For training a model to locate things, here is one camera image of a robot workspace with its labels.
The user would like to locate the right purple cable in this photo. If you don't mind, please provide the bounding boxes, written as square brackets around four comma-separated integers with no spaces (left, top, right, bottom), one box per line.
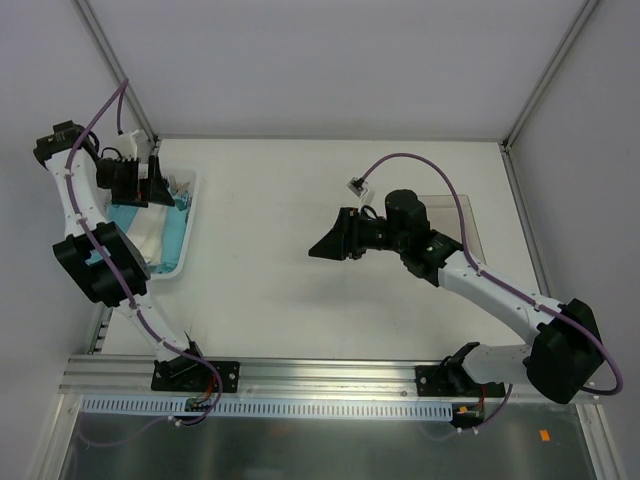
[357,152,626,441]

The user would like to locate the white cable duct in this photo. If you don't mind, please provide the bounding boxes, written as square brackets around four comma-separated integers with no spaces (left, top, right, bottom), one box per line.
[80,395,454,422]

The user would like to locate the left black mount plate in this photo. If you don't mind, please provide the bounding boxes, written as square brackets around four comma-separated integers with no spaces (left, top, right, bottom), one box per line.
[150,356,240,394]

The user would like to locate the white napkin in basket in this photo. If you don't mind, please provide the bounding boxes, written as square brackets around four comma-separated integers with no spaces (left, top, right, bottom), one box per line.
[127,205,168,265]

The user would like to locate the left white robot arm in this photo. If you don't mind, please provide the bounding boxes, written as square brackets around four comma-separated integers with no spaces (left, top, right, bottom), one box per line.
[33,121,209,390]

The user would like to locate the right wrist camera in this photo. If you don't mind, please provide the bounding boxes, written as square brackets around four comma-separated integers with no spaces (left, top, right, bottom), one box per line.
[385,189,431,239]

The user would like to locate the clear plastic container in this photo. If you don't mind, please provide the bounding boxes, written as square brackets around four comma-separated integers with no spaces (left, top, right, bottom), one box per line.
[419,193,486,266]

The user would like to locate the aluminium rail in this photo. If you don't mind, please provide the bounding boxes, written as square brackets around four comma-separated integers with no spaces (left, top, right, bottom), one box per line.
[58,355,480,402]

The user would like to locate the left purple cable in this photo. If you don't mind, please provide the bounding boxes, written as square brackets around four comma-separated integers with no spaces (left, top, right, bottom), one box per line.
[65,78,224,426]

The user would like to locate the stacked blue napkins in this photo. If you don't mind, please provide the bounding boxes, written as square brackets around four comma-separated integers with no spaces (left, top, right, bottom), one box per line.
[107,196,189,276]

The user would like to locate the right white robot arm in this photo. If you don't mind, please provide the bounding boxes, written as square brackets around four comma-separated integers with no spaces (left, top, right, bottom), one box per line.
[308,207,603,404]

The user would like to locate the right black mount plate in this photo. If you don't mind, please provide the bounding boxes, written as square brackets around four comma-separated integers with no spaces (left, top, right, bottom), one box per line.
[414,364,506,398]

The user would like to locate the white plastic basket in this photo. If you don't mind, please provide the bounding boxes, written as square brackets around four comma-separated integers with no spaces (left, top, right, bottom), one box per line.
[102,163,201,283]

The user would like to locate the black mount plate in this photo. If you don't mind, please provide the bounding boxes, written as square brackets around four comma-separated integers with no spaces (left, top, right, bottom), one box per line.
[414,364,506,398]
[150,356,240,394]

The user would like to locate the purple cable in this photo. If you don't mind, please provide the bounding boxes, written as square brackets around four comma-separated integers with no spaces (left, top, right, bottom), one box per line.
[65,78,224,426]
[357,152,626,441]

